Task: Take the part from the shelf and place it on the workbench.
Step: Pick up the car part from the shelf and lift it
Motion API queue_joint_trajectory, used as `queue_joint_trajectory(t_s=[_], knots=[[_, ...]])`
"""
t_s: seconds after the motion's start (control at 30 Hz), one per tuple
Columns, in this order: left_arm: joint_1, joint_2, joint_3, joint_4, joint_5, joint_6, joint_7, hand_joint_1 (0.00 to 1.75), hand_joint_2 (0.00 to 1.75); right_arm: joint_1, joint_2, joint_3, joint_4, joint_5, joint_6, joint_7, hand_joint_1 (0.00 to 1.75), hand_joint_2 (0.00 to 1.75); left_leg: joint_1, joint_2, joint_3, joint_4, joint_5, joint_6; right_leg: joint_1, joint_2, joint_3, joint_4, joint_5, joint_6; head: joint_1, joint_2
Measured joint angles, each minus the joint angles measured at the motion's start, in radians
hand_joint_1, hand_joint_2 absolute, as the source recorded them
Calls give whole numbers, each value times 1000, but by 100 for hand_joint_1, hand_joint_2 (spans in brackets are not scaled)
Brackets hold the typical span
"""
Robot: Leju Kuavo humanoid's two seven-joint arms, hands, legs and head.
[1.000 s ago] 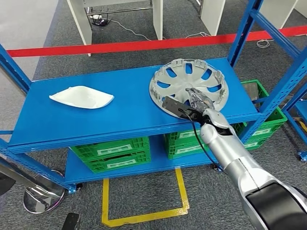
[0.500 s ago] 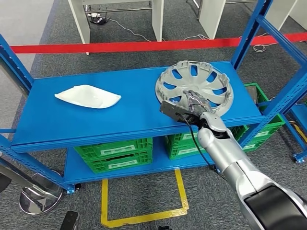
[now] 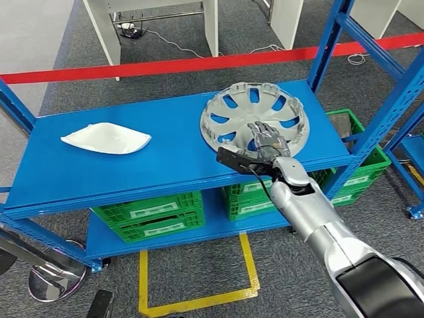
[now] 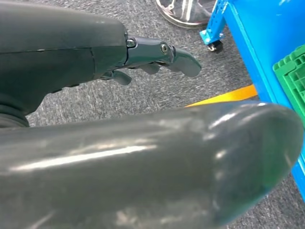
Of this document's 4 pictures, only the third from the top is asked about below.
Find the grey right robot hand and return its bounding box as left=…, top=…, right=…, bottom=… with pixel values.
left=247, top=121, right=292, bottom=163

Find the silver wheel hubcap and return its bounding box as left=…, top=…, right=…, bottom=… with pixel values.
left=199, top=81, right=311, bottom=158

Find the blue metal shelf rack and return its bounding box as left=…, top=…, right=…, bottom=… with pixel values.
left=0, top=0, right=424, bottom=274
left=383, top=102, right=424, bottom=221

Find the white plastic car part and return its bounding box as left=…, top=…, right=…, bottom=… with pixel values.
left=60, top=122, right=152, bottom=155

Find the white desk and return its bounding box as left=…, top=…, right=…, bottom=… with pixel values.
left=81, top=0, right=220, bottom=83
left=254, top=0, right=306, bottom=51
left=349, top=0, right=424, bottom=40

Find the tall green plastic crate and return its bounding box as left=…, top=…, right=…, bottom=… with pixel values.
left=322, top=108, right=392, bottom=195

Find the red barrier belt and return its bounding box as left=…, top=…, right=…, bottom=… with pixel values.
left=0, top=32, right=424, bottom=85

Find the power strip with plugs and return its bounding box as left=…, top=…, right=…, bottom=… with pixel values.
left=113, top=21, right=146, bottom=40

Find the dark robot foot plate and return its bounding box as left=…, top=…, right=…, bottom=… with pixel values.
left=86, top=289, right=115, bottom=318

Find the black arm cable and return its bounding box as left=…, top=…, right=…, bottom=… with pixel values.
left=238, top=164, right=276, bottom=203

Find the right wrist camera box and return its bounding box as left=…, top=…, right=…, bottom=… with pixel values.
left=216, top=146, right=276, bottom=177

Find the chrome stanchion post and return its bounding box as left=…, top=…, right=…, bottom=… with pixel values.
left=0, top=223, right=88, bottom=304

